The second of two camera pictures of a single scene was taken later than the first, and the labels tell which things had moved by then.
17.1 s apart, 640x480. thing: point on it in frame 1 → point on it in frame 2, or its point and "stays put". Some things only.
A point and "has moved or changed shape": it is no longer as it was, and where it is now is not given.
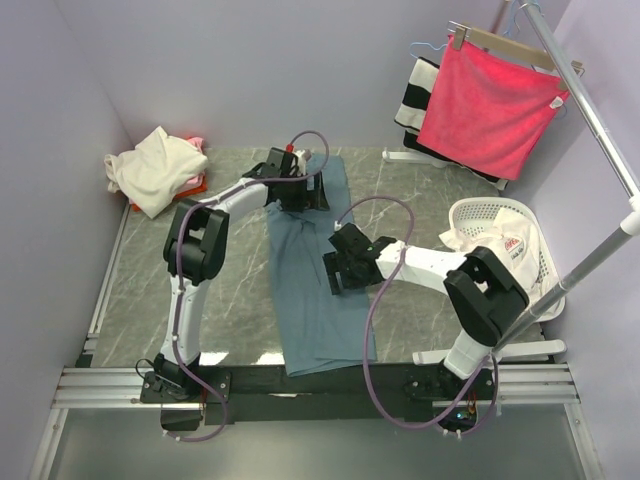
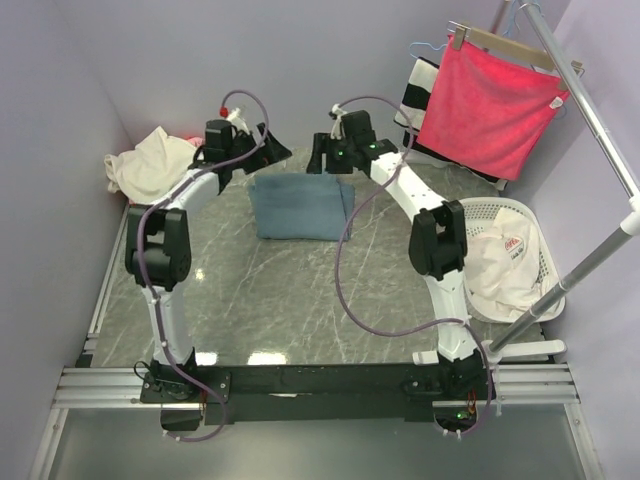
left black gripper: [308, 200] → [272, 153]
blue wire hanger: [424, 43] stays put
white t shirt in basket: [513, 234] stays put
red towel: [488, 108] stays put
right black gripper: [335, 263] → [324, 144]
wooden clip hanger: [501, 44] stays put
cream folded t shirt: [152, 173] stays put
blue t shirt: [317, 329] has moved or changed shape
